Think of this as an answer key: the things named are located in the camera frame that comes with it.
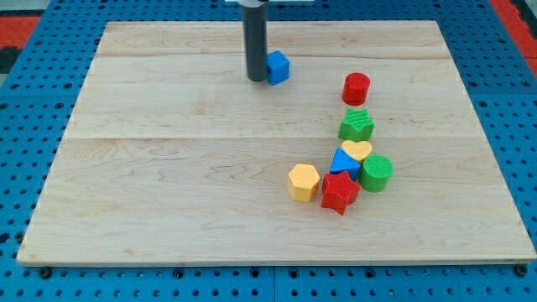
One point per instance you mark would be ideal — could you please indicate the white tool mount plate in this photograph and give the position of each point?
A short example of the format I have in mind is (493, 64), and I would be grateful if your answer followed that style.
(270, 2)

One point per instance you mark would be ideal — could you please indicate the green cylinder block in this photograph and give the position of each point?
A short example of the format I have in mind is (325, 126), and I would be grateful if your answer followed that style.
(375, 173)

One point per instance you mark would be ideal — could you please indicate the green star block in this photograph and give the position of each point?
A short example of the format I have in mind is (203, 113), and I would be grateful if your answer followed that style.
(356, 126)

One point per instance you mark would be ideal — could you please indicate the red star block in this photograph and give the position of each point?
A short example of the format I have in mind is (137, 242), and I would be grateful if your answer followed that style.
(339, 191)

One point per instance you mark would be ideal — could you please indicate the red cylinder block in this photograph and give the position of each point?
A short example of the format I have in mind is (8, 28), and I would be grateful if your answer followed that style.
(355, 89)

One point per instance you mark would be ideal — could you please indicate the yellow hexagon block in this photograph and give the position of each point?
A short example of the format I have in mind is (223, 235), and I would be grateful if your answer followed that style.
(303, 182)

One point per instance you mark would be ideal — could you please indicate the blue triangle block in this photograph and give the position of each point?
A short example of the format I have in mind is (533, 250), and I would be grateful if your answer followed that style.
(344, 162)

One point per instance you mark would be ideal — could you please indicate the yellow heart block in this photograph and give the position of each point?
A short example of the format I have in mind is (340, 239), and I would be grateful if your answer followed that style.
(357, 150)

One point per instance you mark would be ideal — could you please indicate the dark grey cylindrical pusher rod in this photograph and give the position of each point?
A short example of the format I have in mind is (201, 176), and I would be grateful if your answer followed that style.
(254, 24)

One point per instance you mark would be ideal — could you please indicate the light wooden board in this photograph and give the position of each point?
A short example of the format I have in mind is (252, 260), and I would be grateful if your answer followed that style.
(173, 157)

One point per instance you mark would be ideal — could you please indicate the blue cube block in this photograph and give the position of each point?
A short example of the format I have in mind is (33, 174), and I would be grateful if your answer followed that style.
(278, 68)

